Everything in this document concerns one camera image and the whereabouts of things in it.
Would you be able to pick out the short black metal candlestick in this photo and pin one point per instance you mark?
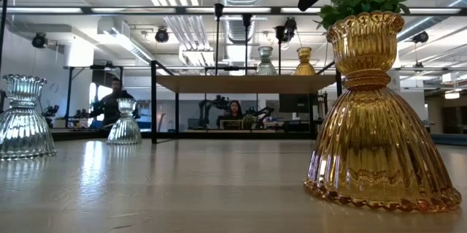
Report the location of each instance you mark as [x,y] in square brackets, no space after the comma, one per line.
[279,30]

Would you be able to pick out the amber ribbed glass candle holder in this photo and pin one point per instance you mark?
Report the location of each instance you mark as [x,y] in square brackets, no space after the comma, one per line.
[304,65]
[376,145]

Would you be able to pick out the clear ribbed glass candle holder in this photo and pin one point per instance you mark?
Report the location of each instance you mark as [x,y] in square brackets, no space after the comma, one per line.
[22,127]
[265,65]
[124,127]

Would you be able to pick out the tall black metal candlestick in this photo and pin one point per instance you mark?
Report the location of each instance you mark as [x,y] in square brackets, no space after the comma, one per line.
[218,9]

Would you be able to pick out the black background robot arm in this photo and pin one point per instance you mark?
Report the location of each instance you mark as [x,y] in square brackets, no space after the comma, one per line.
[208,110]
[261,114]

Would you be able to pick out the black overhead light beam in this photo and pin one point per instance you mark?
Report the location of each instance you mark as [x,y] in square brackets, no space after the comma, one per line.
[275,10]

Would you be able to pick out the black ceiling spotlight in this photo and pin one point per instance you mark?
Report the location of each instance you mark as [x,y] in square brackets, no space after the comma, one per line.
[290,28]
[161,35]
[420,37]
[39,40]

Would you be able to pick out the black background monitor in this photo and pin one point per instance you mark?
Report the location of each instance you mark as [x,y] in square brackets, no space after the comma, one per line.
[293,103]

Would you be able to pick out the wooden riser shelf black legs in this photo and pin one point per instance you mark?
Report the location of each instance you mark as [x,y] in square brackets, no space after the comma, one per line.
[244,84]

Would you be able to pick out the seated person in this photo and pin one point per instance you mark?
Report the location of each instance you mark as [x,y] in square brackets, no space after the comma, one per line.
[234,110]

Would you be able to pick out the dark background laptop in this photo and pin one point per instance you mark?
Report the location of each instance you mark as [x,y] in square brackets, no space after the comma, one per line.
[230,124]

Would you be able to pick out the rectangular ceiling lamp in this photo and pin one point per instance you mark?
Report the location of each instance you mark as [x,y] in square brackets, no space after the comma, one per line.
[451,95]

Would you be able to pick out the standing person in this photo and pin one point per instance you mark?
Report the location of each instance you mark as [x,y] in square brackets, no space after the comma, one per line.
[109,107]

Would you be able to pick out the black frame crossbar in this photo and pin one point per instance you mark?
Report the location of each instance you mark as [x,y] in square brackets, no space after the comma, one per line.
[255,135]

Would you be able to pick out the black background workstation frame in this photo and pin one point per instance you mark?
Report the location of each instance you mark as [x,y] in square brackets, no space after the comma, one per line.
[69,94]

